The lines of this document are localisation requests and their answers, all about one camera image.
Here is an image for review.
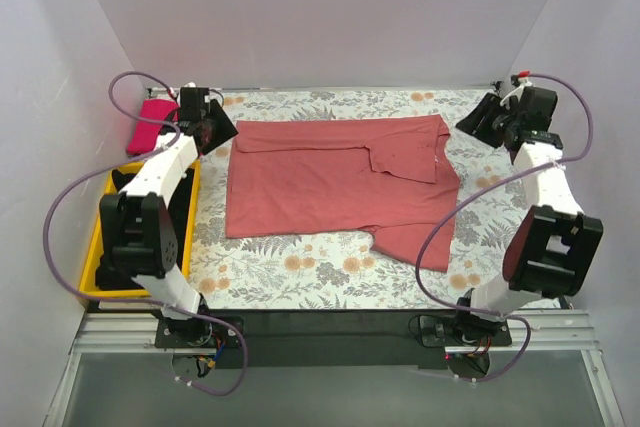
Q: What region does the aluminium frame rail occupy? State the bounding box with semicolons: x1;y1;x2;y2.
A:
46;309;624;426

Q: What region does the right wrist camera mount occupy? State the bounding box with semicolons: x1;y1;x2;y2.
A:
500;71;533;110

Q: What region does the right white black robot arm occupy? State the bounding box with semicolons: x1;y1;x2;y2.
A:
452;86;604;345

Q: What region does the folded magenta t shirt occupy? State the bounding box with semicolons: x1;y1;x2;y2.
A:
125;98;178;157

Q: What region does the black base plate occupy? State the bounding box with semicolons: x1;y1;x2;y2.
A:
155;309;512;369

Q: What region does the salmon pink t shirt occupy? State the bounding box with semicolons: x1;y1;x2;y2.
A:
225;115;460;272

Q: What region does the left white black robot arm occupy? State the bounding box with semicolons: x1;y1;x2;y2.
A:
96;83;238;347

